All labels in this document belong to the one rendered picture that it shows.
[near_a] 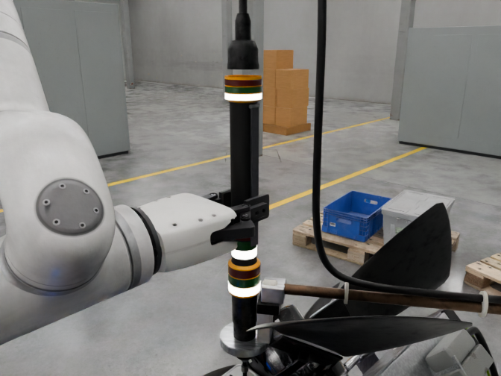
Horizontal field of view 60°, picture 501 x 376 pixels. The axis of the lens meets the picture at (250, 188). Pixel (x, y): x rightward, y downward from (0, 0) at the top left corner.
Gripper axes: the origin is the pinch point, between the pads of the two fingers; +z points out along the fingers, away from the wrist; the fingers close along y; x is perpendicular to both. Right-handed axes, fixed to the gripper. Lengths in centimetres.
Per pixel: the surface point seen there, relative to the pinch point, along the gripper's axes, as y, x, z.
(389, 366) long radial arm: 10.3, -33.6, 24.3
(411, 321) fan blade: 23.0, -6.0, 0.0
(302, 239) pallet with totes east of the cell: -176, -142, 238
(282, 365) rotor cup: 2.5, -26.3, 5.0
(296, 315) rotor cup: -0.3, -22.2, 11.6
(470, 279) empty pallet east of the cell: -49, -145, 274
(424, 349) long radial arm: 12, -35, 35
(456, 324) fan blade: 25.8, -6.9, 3.9
